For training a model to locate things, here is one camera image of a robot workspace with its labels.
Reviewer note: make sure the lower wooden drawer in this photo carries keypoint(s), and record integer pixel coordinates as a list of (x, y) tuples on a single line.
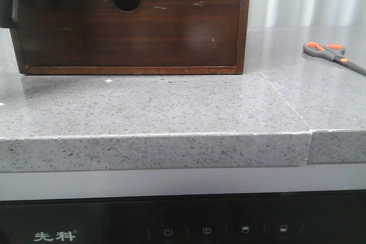
[(156, 33)]

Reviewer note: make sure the grey orange scissors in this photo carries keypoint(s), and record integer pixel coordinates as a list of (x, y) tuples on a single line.
[(333, 53)]

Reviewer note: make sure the dark wooden drawer cabinet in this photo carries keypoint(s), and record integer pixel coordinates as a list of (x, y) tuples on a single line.
[(128, 6)]

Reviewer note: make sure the black appliance control panel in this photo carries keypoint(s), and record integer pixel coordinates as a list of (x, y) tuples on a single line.
[(301, 217)]

